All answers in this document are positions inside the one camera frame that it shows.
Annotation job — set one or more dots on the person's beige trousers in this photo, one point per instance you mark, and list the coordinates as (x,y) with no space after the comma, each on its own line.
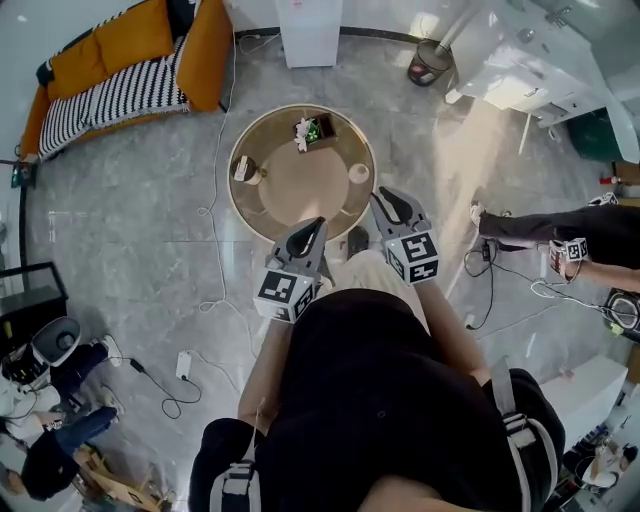
(370,272)

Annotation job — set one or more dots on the white power strip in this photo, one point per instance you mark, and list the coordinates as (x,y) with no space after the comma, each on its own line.
(183,365)
(470,321)

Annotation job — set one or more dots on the orange sofa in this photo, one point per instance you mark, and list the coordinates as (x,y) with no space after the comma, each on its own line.
(135,35)

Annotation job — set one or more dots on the round glass coffee table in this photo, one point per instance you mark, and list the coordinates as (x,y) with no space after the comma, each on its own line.
(305,185)

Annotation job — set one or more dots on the white desk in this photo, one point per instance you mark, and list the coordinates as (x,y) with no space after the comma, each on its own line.
(530,65)

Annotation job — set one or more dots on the black glass cabinet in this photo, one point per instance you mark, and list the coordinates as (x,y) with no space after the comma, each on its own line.
(30,295)

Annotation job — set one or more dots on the white cylindrical container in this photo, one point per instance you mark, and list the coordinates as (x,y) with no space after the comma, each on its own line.
(242,170)

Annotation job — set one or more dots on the person's black shirt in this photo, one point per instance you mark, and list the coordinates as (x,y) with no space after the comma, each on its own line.
(375,400)

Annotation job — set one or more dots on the dark green bin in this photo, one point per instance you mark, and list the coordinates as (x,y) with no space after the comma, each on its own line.
(592,135)

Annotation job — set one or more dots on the black backpack unit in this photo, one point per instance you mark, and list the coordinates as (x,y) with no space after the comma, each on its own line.
(622,315)

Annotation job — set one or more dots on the wooden flower box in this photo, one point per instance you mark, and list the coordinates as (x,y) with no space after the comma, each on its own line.
(320,131)

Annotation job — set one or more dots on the black cushion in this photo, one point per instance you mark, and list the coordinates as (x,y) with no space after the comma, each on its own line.
(182,15)
(45,70)

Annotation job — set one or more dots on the person's shoe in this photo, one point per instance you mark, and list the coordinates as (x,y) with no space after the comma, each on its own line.
(357,240)
(326,270)

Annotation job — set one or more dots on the person's left shoe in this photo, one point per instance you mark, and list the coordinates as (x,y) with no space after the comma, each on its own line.
(326,270)

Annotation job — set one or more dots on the person's right shoe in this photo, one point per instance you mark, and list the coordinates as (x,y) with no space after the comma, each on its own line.
(357,240)

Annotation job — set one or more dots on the wooden crate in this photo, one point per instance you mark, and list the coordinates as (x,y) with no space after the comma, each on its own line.
(120,487)

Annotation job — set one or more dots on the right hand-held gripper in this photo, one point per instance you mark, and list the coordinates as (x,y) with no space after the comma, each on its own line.
(415,257)

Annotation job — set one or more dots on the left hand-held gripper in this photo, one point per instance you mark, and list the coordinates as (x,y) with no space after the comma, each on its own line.
(285,295)

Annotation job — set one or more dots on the small round white object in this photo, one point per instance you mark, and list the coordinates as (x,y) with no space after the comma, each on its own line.
(359,173)

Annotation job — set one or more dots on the white box cabinet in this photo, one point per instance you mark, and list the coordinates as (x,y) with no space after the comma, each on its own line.
(585,395)

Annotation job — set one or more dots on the person's left forearm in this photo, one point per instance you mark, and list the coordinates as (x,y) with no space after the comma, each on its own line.
(265,370)

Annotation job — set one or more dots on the person's right forearm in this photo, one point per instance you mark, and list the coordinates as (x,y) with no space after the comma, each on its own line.
(452,335)

